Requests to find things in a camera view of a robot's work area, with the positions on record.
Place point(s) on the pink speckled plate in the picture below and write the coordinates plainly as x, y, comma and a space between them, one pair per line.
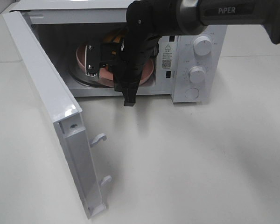
105, 75

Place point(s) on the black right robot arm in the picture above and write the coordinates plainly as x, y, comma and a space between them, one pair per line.
149, 20

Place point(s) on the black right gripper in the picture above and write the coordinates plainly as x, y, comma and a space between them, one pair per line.
134, 64

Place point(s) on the white microwave oven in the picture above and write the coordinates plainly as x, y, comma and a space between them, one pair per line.
61, 26

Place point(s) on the white upper power knob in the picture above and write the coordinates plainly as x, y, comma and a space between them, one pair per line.
202, 45

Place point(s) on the white microwave door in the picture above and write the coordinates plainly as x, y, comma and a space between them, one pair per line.
63, 112

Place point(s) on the round door release button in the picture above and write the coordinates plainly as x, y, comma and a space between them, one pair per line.
192, 94

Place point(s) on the burger with cheese and lettuce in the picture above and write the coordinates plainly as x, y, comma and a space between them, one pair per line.
115, 35

